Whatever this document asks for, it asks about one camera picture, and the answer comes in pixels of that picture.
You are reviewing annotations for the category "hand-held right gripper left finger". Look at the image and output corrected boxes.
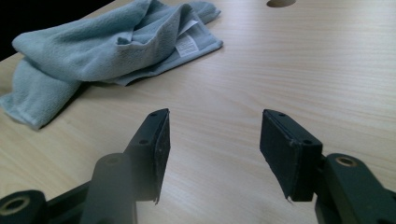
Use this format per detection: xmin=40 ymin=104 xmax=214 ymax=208
xmin=123 ymin=107 xmax=172 ymax=205

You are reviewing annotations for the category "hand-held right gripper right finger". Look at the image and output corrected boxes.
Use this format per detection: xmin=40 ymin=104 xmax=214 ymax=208
xmin=259 ymin=108 xmax=324 ymax=203

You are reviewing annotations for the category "light blue towel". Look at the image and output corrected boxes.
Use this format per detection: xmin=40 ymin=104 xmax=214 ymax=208
xmin=0 ymin=0 xmax=224 ymax=131

